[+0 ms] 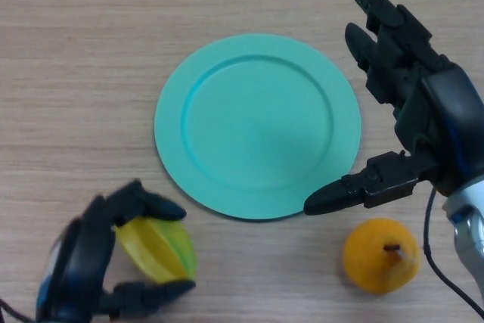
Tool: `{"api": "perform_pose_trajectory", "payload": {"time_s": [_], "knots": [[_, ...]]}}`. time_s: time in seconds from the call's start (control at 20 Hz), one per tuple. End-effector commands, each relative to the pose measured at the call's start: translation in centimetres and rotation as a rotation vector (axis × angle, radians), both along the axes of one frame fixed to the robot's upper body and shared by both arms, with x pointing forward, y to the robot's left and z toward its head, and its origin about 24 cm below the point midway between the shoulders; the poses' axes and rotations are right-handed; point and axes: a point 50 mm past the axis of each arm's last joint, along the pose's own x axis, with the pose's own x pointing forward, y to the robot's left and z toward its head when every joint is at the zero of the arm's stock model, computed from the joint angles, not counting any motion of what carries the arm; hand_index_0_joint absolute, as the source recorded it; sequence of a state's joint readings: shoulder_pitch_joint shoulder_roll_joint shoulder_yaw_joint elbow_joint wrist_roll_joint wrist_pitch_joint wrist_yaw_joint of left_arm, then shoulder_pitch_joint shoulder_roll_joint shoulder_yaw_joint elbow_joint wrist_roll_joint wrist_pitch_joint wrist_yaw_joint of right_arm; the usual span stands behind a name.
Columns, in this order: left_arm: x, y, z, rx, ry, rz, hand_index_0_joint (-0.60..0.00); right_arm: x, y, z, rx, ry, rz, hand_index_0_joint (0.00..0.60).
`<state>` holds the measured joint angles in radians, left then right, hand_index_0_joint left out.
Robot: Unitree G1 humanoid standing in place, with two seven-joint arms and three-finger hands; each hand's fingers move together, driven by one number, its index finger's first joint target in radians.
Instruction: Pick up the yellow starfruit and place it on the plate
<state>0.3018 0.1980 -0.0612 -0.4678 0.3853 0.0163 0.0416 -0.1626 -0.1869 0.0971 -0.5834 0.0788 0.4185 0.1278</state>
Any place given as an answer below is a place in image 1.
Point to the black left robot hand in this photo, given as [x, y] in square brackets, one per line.
[75, 274]

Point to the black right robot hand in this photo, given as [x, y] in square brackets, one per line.
[446, 118]

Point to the yellow starfruit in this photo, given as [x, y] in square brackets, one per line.
[159, 249]

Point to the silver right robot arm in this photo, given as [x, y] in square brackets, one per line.
[470, 224]

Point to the green round plate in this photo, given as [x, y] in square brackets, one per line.
[257, 126]

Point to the orange pear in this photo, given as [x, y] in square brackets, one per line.
[378, 258]

